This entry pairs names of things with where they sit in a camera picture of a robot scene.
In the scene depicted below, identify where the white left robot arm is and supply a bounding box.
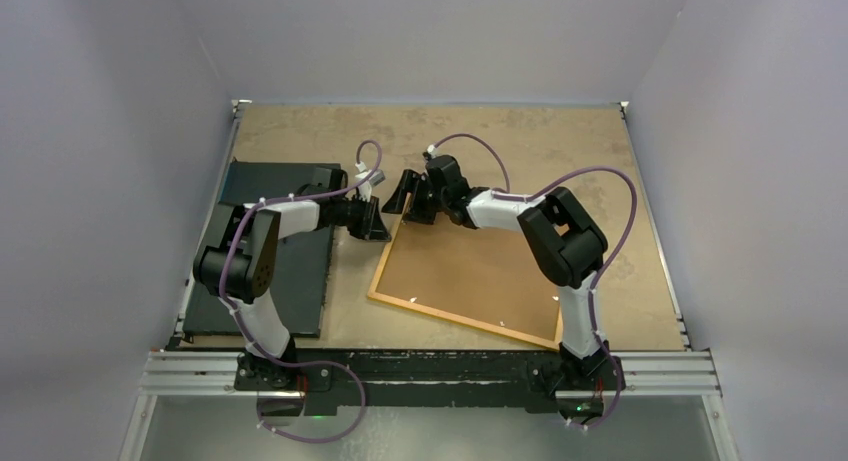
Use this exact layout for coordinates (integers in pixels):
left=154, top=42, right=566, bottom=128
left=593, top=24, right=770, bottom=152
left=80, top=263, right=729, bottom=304
left=192, top=162, right=391, bottom=390

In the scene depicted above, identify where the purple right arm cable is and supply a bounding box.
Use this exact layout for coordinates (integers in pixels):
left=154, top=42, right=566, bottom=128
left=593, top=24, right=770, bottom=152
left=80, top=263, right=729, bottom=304
left=430, top=133, right=639, bottom=433

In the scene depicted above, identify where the black flat box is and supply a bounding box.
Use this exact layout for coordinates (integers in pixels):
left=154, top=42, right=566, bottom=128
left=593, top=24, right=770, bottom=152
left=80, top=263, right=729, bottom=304
left=183, top=161, right=341, bottom=338

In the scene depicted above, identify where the yellow wooden picture frame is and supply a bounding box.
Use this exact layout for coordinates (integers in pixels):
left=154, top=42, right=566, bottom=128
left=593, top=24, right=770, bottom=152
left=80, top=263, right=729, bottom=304
left=366, top=196, right=566, bottom=352

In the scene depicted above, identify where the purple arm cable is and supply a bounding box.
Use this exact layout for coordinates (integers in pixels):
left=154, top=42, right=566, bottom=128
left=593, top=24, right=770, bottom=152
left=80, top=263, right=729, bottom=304
left=430, top=133, right=639, bottom=433
left=217, top=139, right=384, bottom=446

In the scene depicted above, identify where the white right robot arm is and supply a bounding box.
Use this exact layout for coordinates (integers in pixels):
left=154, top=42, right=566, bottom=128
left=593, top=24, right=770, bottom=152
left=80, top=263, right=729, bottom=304
left=382, top=155, right=609, bottom=388

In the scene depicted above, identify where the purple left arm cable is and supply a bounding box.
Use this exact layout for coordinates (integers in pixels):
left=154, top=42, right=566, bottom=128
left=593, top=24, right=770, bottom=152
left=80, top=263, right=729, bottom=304
left=217, top=139, right=384, bottom=446

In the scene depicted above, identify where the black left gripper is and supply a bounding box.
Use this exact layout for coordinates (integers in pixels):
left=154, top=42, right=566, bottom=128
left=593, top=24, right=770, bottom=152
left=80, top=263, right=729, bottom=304
left=330, top=193, right=391, bottom=241

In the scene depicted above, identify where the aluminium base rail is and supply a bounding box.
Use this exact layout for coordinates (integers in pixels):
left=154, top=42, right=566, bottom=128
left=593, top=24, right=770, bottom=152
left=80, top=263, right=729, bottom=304
left=140, top=348, right=721, bottom=417

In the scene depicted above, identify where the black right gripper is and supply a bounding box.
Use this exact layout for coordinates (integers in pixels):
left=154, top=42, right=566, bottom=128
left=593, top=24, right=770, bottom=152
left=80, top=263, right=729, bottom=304
left=382, top=170, right=449, bottom=226

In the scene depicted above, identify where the brown backing board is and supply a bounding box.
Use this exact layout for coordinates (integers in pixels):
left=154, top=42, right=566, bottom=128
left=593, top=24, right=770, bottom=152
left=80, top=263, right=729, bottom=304
left=374, top=206, right=561, bottom=343

